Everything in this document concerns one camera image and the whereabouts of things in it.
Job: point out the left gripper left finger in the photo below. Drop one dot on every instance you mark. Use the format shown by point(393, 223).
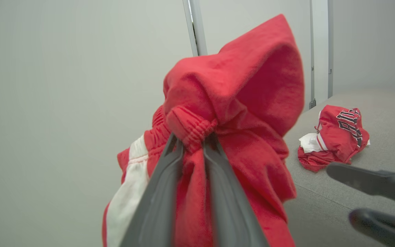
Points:
point(156, 199)

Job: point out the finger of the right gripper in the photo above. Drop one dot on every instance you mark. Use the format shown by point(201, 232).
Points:
point(386, 228)
point(382, 183)

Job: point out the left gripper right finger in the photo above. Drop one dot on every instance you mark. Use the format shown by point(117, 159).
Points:
point(230, 206)

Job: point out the red jersey black lettering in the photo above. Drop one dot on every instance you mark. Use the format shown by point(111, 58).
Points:
point(334, 140)

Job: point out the red shorts white stripe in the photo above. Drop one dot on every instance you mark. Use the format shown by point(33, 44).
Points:
point(245, 85)

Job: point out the grey fabric sofa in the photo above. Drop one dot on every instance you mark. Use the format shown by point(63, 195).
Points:
point(321, 209)

